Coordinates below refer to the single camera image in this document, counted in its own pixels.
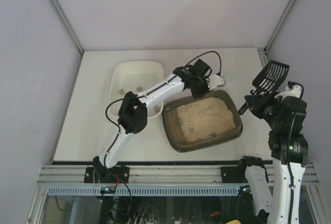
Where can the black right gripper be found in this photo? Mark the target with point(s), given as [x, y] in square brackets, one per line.
[254, 100]

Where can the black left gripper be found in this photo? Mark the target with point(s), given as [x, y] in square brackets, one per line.
[197, 89]

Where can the black slotted litter scoop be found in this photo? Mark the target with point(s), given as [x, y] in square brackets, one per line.
[268, 81]

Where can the brown plastic litter box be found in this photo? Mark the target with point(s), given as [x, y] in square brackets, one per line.
[215, 112]

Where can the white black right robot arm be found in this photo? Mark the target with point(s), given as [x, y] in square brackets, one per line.
[281, 205]

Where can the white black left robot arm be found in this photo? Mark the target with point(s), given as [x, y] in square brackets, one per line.
[130, 114]

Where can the white plastic tub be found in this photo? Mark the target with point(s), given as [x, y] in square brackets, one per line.
[130, 75]

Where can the right controller board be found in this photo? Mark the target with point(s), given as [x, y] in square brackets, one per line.
[245, 190]

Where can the controller board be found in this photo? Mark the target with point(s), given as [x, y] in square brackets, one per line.
[108, 190]
[245, 190]

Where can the left controller board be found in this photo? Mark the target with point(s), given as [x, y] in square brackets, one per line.
[108, 190]

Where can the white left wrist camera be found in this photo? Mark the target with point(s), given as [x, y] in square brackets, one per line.
[215, 81]

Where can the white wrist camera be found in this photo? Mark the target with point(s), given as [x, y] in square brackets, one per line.
[215, 81]
[292, 89]

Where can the aluminium right side rail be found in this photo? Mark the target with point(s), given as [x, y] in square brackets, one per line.
[263, 58]

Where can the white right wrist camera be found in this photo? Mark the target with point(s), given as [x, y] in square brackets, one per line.
[292, 89]

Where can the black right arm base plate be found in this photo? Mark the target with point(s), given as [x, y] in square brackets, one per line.
[232, 175]

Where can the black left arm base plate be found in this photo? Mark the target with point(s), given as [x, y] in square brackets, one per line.
[113, 175]

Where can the grey slotted cable duct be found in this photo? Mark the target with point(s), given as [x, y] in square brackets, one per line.
[150, 191]

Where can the aluminium right frame post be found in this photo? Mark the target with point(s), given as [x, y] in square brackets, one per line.
[287, 10]

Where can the aluminium frame post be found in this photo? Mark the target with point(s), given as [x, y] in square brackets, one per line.
[66, 24]
[287, 10]

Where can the aluminium front mounting rail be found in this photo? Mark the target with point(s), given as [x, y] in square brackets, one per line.
[140, 175]

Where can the aluminium left frame post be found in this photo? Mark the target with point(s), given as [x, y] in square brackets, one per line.
[66, 24]

